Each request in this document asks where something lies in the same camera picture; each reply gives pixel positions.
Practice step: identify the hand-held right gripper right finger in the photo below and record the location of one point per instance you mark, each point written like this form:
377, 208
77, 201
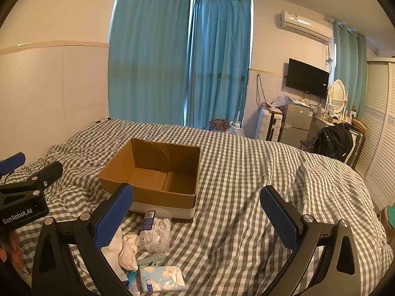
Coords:
281, 219

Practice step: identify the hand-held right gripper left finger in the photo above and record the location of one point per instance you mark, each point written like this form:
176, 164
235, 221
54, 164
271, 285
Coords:
113, 217

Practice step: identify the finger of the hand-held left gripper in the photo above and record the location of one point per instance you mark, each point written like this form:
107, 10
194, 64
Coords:
46, 174
12, 162

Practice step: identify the white cloth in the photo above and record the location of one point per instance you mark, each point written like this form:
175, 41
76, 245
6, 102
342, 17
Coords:
129, 251

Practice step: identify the white sock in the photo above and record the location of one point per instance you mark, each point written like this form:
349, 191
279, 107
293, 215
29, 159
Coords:
111, 257

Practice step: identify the brown cardboard box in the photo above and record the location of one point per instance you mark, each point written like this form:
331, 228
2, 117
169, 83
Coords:
148, 192

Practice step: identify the clear bag of white items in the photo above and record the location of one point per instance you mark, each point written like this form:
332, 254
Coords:
156, 234

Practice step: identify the green clothes peg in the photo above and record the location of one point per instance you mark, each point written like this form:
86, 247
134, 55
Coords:
151, 259

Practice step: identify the small teal packet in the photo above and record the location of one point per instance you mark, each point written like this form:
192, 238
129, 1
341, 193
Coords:
131, 279

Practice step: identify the light blue tissue packet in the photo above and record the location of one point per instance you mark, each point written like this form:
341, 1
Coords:
162, 279

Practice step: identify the person's left hand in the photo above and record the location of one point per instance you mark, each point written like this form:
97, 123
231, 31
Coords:
9, 245

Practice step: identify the grey checked blanket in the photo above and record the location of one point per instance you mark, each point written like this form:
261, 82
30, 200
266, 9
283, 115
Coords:
234, 175

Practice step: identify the white suitcase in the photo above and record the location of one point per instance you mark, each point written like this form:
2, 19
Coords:
268, 126

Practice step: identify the black backpack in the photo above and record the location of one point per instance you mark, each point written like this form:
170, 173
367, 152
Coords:
334, 141

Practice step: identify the silver small fridge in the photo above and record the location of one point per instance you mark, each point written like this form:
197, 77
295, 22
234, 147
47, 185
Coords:
294, 123

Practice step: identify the white dressing table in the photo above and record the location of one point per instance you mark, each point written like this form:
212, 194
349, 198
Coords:
319, 126

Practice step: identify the large water bottle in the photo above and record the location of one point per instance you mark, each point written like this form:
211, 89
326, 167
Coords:
236, 129

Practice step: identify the floral fabric bag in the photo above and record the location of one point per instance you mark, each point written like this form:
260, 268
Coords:
218, 125

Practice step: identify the clear plastic bag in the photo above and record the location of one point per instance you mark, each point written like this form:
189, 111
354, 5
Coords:
280, 99

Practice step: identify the white oval mirror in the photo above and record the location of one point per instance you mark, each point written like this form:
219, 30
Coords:
337, 95

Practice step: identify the white louvred wardrobe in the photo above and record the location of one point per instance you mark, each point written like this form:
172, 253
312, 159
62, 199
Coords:
378, 123

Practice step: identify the wide teal curtain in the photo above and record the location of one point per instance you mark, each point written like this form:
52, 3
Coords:
148, 52

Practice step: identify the narrow teal curtain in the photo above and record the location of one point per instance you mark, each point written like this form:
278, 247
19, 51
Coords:
350, 67

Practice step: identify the teal window curtain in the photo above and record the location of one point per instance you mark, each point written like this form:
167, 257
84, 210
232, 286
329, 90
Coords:
217, 61

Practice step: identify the white air conditioner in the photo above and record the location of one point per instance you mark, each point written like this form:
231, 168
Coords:
305, 26

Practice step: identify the black wall television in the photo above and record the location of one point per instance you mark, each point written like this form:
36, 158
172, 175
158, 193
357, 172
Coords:
307, 77

